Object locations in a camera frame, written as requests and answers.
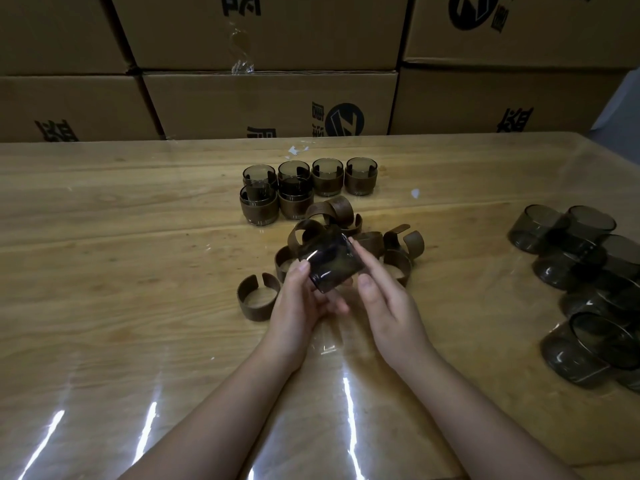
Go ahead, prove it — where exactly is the person's left hand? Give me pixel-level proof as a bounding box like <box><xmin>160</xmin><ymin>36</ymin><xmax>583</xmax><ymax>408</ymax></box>
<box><xmin>259</xmin><ymin>258</ymin><xmax>351</xmax><ymax>373</ymax></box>

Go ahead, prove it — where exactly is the stack of brown cardboard boxes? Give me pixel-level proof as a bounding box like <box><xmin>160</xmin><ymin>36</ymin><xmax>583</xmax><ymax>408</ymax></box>
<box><xmin>0</xmin><ymin>0</ymin><xmax>640</xmax><ymax>143</ymax></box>

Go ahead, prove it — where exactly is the person's right forearm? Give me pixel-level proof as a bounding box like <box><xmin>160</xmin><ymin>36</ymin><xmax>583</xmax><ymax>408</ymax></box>
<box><xmin>399</xmin><ymin>352</ymin><xmax>581</xmax><ymax>480</ymax></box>

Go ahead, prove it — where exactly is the smoky tinted glass cup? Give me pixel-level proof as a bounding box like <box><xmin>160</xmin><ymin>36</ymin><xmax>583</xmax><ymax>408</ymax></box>
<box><xmin>243</xmin><ymin>164</ymin><xmax>279</xmax><ymax>191</ymax></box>
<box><xmin>277</xmin><ymin>177</ymin><xmax>315</xmax><ymax>221</ymax></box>
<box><xmin>311</xmin><ymin>158</ymin><xmax>345</xmax><ymax>197</ymax></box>
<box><xmin>298</xmin><ymin>225</ymin><xmax>365</xmax><ymax>295</ymax></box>
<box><xmin>277</xmin><ymin>160</ymin><xmax>312</xmax><ymax>188</ymax></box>
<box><xmin>343</xmin><ymin>157</ymin><xmax>379</xmax><ymax>197</ymax></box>
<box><xmin>239</xmin><ymin>183</ymin><xmax>280</xmax><ymax>227</ymax></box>

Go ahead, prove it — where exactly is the person's right hand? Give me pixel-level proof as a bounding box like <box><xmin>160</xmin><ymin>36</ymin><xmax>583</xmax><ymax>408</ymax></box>
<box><xmin>348</xmin><ymin>237</ymin><xmax>441</xmax><ymax>375</ymax></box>

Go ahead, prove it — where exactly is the cluster of smoky glass cups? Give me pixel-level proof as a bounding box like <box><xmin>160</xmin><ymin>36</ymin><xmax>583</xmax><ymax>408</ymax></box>
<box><xmin>507</xmin><ymin>204</ymin><xmax>640</xmax><ymax>393</ymax></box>

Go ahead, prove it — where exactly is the pile of brown sleeve rings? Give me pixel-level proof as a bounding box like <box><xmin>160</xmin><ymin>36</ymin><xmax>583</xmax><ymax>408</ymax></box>
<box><xmin>274</xmin><ymin>195</ymin><xmax>386</xmax><ymax>285</ymax></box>

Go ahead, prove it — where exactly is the person's left forearm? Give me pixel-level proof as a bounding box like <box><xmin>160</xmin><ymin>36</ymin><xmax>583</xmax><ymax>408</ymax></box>
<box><xmin>119</xmin><ymin>349</ymin><xmax>301</xmax><ymax>480</ymax></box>

